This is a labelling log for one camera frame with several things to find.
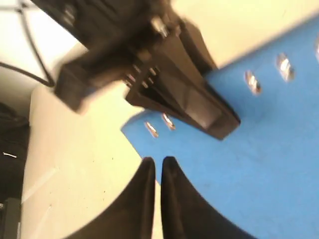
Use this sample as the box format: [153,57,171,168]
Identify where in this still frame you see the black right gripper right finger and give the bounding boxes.
[161,156,253,239]

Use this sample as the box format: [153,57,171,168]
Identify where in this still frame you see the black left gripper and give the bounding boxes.
[35,0,181,111]

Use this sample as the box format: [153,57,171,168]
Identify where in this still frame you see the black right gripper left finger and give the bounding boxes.
[68,157,156,239]

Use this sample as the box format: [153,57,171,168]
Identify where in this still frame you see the blue ring binder notebook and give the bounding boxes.
[122,16,319,239]

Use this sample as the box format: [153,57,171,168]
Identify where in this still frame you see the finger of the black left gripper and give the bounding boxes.
[179,19,218,75]
[126,35,240,140]

